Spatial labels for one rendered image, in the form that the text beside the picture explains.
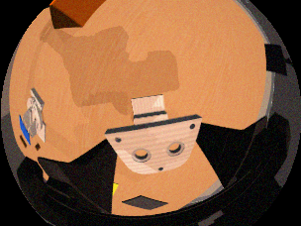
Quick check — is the blue flat square plate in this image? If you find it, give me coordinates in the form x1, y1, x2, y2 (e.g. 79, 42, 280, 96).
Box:
20, 116, 31, 145

